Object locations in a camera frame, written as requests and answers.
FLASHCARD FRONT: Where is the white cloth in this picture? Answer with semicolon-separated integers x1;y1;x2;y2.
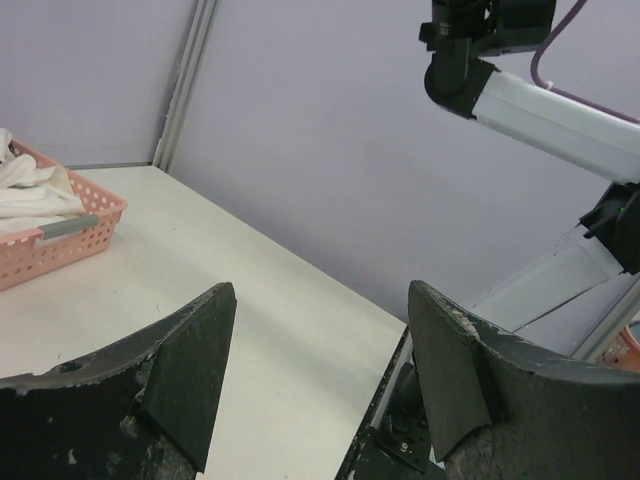
1;128;85;219

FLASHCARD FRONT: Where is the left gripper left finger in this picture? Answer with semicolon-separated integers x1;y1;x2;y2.
1;283;236;479

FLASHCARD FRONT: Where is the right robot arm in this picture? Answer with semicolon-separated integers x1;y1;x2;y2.
419;1;639;332

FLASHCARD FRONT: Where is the pink plastic basket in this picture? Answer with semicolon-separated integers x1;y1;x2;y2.
1;140;127;290

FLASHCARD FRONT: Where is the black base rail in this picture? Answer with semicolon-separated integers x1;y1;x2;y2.
336;330;446;480

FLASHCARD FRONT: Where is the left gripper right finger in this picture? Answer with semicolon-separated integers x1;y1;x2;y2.
408;280;639;479

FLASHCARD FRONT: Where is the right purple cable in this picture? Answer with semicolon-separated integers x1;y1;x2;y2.
529;0;640;124

